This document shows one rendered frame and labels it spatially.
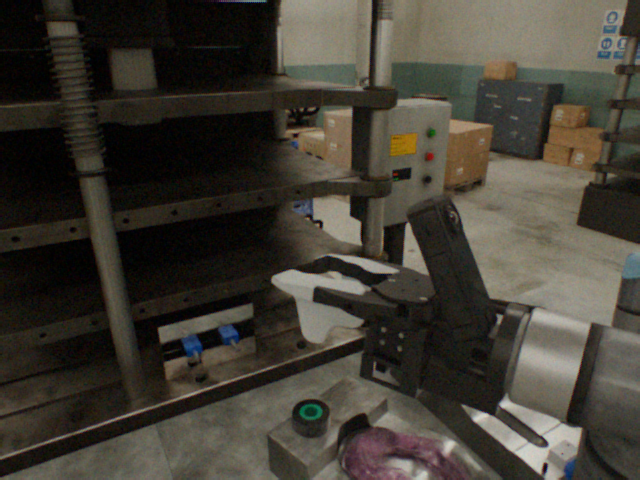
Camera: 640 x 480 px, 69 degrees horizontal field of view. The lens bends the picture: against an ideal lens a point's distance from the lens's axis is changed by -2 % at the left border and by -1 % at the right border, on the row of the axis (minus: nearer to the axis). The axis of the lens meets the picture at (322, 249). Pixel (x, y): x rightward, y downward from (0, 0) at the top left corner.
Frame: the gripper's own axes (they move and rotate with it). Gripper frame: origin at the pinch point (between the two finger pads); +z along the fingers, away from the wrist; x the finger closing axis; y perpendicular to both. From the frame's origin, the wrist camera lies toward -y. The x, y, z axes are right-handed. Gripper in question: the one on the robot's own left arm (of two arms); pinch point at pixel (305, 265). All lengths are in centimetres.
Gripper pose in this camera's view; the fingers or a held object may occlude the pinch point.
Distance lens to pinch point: 45.5
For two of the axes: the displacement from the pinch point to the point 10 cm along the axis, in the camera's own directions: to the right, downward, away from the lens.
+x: 5.4, -2.1, 8.1
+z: -8.4, -2.2, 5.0
